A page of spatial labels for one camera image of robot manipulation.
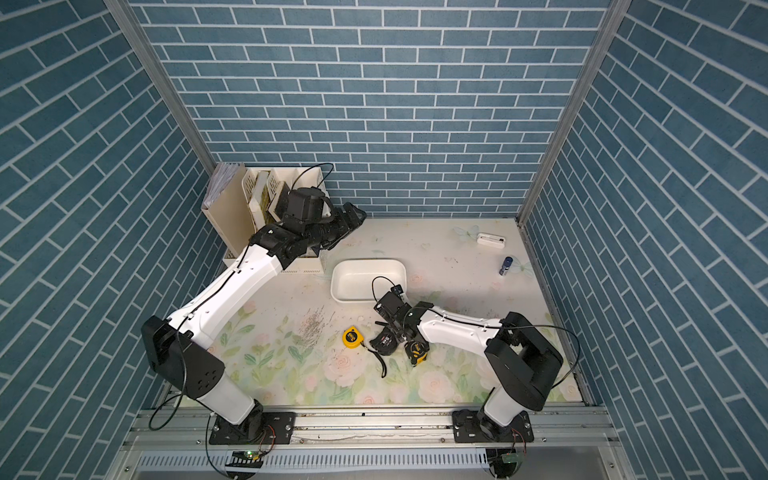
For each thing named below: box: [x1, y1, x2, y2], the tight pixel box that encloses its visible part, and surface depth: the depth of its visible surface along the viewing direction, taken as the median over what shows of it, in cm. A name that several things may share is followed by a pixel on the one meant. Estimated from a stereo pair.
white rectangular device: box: [476, 233, 506, 249], surface depth 114 cm
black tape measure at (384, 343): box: [366, 326, 399, 378], surface depth 86 cm
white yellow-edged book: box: [249, 171, 269, 230], surface depth 93 cm
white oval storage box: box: [330, 259, 407, 303], surface depth 102 cm
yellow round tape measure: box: [342, 326, 364, 349], surface depth 88 cm
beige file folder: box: [201, 162, 255, 257], surface depth 93 cm
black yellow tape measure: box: [404, 340, 429, 367], surface depth 85 cm
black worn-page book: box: [274, 181, 290, 221], surface depth 101 cm
